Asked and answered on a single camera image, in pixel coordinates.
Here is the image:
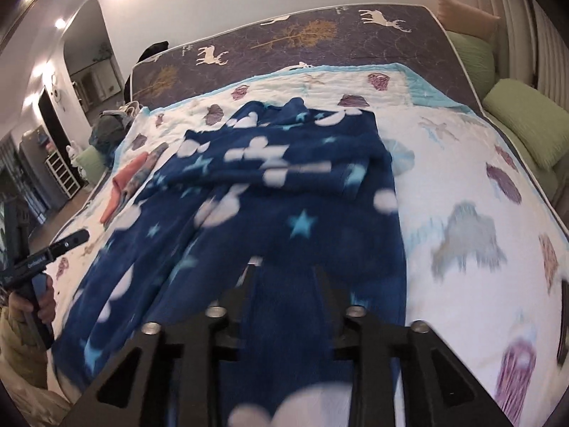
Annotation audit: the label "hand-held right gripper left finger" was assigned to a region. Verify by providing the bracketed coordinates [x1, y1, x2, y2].
[58, 264, 264, 427]

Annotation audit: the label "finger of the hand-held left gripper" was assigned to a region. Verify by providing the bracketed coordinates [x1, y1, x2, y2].
[48, 230, 91, 259]

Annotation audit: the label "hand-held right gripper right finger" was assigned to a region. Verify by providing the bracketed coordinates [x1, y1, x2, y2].
[312, 265, 516, 427]

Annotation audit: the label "blue star fleece pants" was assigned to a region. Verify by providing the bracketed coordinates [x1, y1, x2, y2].
[51, 173, 409, 427]

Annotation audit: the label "blue star fleece top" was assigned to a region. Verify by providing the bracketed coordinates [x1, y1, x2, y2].
[177, 97, 397, 203]

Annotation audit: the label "person's left hand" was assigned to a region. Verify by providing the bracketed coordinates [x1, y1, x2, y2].
[8, 276, 58, 326]

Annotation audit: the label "white shelf rack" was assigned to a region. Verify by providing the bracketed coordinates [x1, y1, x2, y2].
[44, 149, 77, 197]

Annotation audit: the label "green cushion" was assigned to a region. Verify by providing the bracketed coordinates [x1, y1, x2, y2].
[78, 147, 115, 184]

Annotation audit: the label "orange folded cloth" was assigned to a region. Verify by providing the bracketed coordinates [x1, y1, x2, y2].
[100, 151, 150, 226]

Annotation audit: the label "grey patterned folded cloth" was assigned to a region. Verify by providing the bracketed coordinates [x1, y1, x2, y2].
[118, 142, 170, 202]

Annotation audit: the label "grey backpack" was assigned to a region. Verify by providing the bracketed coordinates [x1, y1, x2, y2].
[89, 109, 135, 162]

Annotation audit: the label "white printed quilt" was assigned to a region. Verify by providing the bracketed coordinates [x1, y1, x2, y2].
[44, 61, 569, 427]

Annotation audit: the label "green pillow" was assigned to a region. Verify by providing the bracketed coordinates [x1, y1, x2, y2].
[482, 78, 569, 170]
[445, 31, 497, 101]
[507, 127, 562, 196]

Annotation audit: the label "dark deer print mattress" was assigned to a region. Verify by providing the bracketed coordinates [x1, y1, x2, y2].
[129, 4, 569, 236]

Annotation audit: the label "white ribbed headboard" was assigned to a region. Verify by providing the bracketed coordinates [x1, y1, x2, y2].
[472, 0, 569, 99]

